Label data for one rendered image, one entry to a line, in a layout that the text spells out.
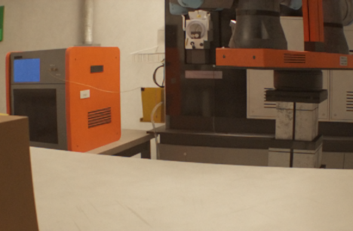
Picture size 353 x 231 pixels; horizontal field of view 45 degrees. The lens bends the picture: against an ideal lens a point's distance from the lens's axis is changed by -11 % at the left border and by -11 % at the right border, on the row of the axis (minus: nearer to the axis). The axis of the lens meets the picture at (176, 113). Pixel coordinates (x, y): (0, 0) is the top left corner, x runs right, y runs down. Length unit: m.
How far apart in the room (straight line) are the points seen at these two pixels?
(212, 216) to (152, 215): 0.07
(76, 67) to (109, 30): 1.89
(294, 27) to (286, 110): 0.85
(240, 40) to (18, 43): 3.29
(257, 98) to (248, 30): 1.01
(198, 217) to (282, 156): 0.77
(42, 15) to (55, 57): 2.26
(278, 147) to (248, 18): 0.38
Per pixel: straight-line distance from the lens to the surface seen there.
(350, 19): 1.60
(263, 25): 1.13
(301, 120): 1.29
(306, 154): 1.28
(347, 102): 2.08
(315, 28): 1.28
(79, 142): 1.85
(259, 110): 2.12
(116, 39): 3.64
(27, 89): 1.93
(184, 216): 0.55
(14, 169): 0.21
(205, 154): 2.14
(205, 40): 2.09
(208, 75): 2.16
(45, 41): 4.03
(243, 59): 1.12
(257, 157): 2.08
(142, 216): 0.55
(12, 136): 0.20
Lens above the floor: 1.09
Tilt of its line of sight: 7 degrees down
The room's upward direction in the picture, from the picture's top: straight up
